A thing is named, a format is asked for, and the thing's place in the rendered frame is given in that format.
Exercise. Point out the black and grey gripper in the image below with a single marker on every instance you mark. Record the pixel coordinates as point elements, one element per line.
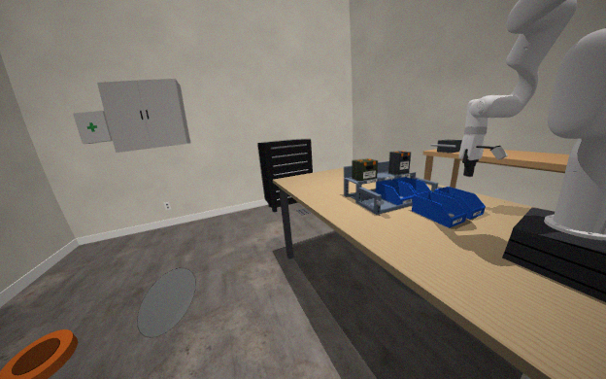
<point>469,151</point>

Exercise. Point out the blue bin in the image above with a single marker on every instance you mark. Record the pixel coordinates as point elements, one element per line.
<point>467,200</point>
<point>433,208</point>
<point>416,185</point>
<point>391,190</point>

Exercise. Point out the black tool case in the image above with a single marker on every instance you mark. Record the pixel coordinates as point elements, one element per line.
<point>399,163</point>

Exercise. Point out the dark green tool case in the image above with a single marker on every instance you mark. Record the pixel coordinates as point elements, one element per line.
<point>365,169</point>

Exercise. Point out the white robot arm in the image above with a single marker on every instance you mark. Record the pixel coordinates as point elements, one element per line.
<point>577,109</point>

